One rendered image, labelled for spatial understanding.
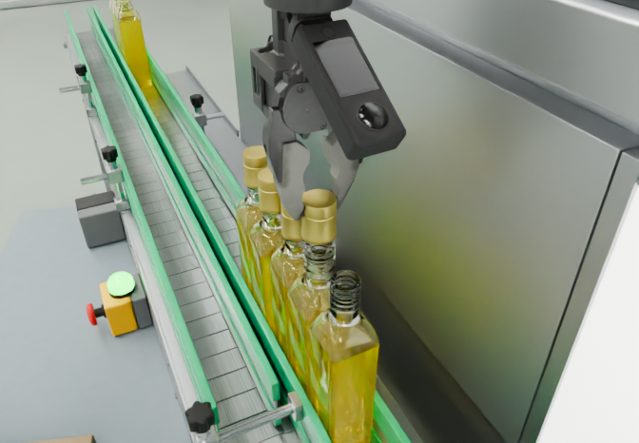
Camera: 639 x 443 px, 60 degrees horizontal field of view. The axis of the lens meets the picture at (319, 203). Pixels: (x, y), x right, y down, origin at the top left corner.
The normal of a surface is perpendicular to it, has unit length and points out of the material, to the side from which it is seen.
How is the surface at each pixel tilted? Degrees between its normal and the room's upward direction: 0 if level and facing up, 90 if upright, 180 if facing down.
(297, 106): 90
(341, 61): 33
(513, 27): 90
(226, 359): 0
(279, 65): 0
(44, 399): 0
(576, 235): 90
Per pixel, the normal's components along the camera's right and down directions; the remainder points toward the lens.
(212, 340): 0.00, -0.82
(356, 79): 0.26, -0.43
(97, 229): 0.43, 0.51
